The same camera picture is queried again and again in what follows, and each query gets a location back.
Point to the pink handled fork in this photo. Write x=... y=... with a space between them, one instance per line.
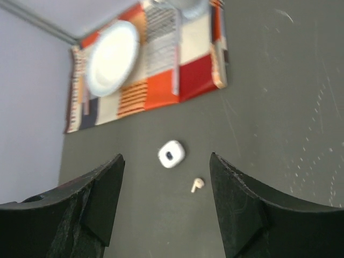
x=85 y=97

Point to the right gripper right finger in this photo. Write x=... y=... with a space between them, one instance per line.
x=256 y=220

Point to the white bowl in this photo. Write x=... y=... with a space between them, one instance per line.
x=112 y=58

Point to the beige earbud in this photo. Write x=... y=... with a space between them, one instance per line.
x=198 y=183

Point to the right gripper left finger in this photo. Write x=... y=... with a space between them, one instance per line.
x=74 y=219

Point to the white earbud case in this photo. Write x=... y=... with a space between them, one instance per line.
x=171 y=154

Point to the patterned orange placemat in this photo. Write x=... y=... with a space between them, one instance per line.
x=203 y=60

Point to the pink handled knife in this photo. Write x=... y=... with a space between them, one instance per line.
x=176 y=67

